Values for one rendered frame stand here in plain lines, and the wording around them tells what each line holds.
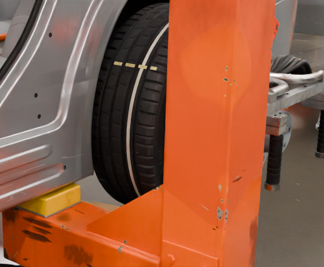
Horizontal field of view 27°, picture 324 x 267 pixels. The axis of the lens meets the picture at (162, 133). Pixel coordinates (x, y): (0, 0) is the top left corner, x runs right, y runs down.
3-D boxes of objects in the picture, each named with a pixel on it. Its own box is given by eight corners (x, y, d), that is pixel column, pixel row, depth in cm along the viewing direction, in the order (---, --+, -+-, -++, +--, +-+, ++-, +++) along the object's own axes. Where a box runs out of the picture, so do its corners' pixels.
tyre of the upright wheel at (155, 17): (175, 213, 241) (223, 39, 245) (232, 231, 228) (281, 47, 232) (58, 192, 185) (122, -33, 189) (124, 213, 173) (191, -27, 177)
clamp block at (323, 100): (306, 103, 205) (308, 86, 203) (334, 107, 200) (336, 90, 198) (299, 105, 201) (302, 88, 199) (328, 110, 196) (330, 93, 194)
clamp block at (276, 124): (255, 125, 178) (257, 106, 176) (286, 132, 173) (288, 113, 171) (246, 130, 174) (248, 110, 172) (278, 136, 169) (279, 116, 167)
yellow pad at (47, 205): (45, 190, 188) (45, 174, 186) (82, 202, 180) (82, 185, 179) (9, 205, 177) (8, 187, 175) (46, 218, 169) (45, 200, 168)
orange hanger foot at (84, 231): (45, 238, 195) (43, 124, 185) (196, 296, 166) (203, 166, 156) (1, 258, 181) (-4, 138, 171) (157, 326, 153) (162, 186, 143)
